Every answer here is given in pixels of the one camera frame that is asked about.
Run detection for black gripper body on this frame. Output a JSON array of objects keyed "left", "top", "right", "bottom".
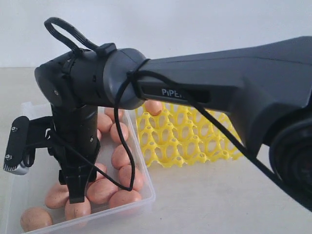
[{"left": 51, "top": 105, "right": 99, "bottom": 184}]

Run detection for brown egg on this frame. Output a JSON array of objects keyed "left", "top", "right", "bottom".
[
  {"left": 87, "top": 178, "right": 118, "bottom": 204},
  {"left": 144, "top": 100, "right": 162, "bottom": 116},
  {"left": 104, "top": 107, "right": 124, "bottom": 122},
  {"left": 111, "top": 145, "right": 131, "bottom": 170},
  {"left": 110, "top": 122, "right": 129, "bottom": 144},
  {"left": 64, "top": 197, "right": 91, "bottom": 221},
  {"left": 118, "top": 165, "right": 144, "bottom": 192},
  {"left": 44, "top": 182, "right": 69, "bottom": 209},
  {"left": 20, "top": 207, "right": 53, "bottom": 232},
  {"left": 108, "top": 190, "right": 142, "bottom": 209},
  {"left": 95, "top": 163, "right": 107, "bottom": 180},
  {"left": 97, "top": 113, "right": 113, "bottom": 133}
]

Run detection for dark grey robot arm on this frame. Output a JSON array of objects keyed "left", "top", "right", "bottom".
[{"left": 35, "top": 36, "right": 312, "bottom": 210}]

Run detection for brown egg second row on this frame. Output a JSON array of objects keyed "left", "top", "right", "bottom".
[{"left": 97, "top": 129, "right": 102, "bottom": 141}]

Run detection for clear plastic box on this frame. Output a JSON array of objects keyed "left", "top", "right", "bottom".
[{"left": 0, "top": 112, "right": 156, "bottom": 234}]

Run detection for yellow plastic egg tray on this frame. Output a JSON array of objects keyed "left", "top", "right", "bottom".
[{"left": 135, "top": 103, "right": 242, "bottom": 168}]

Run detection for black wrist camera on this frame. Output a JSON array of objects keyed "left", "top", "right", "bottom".
[{"left": 3, "top": 116, "right": 30, "bottom": 176}]

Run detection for black cable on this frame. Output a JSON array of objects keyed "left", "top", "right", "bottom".
[{"left": 44, "top": 17, "right": 312, "bottom": 212}]

